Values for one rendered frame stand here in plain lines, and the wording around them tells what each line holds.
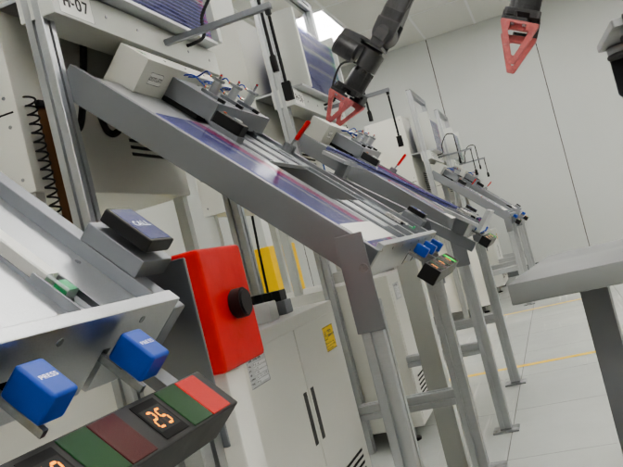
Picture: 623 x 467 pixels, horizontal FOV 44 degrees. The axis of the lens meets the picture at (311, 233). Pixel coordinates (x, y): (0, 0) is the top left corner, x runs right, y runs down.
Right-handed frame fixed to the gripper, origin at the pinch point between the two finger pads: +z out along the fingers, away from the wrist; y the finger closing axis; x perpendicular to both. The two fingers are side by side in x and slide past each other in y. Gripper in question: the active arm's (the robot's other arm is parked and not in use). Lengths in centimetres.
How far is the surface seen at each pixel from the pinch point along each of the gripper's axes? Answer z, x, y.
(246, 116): 10.2, -17.5, 10.2
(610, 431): 40, 109, -61
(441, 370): 46, 57, -30
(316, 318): 44, 24, 6
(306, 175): 17.0, -1.3, -7.8
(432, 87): -56, -132, -749
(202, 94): 9.5, -22.2, 28.1
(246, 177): 14, 8, 60
